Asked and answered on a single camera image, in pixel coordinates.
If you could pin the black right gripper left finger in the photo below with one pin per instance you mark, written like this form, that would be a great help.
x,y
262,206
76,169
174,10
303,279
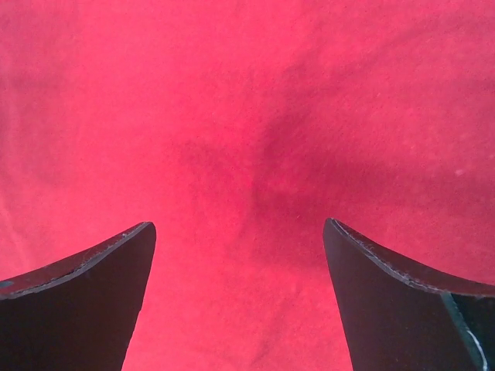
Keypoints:
x,y
78,313

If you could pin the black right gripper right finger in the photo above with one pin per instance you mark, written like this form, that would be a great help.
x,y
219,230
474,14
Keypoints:
x,y
399,314

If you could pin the dark red t-shirt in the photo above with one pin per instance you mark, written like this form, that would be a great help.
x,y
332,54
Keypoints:
x,y
238,128

